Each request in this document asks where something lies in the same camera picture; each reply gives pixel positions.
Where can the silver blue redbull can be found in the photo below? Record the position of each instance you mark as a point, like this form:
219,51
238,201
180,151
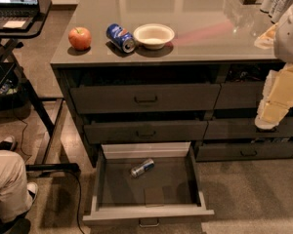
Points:
142,168

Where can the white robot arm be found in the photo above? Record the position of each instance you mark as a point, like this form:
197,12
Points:
278,89

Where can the grey counter cabinet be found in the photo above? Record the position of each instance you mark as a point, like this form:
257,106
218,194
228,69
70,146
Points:
213,44

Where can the middle left drawer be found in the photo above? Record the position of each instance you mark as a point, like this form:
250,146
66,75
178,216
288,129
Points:
147,131

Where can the top left drawer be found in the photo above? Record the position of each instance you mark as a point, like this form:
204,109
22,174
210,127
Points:
144,98

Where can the middle right drawer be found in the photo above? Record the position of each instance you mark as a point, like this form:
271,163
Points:
245,128

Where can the open bottom drawer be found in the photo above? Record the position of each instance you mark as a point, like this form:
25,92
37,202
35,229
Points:
167,193

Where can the blue pepsi can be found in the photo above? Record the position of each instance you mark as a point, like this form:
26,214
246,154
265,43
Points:
121,38

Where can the top right drawer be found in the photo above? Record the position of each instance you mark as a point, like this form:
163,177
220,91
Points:
237,95

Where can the bottom right drawer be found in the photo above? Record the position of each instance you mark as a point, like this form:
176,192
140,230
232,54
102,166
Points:
244,151

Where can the white can right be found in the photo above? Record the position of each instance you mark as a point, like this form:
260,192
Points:
281,8

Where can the white bowl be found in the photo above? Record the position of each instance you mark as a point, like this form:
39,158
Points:
154,36

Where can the red apple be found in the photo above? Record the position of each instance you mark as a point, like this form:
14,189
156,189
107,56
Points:
80,38

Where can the black bin with items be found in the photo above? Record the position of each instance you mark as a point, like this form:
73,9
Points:
12,94

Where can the black white shoe upper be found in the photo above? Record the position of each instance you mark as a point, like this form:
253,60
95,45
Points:
9,143

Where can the black white shoe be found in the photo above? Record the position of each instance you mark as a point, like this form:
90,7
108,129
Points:
9,143
11,226

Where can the person leg beige trousers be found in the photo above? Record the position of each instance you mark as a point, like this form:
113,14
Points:
14,196

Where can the black white shoe lower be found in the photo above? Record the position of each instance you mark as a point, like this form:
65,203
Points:
11,226

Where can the open laptop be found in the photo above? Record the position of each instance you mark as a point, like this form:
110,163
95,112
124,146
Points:
18,14

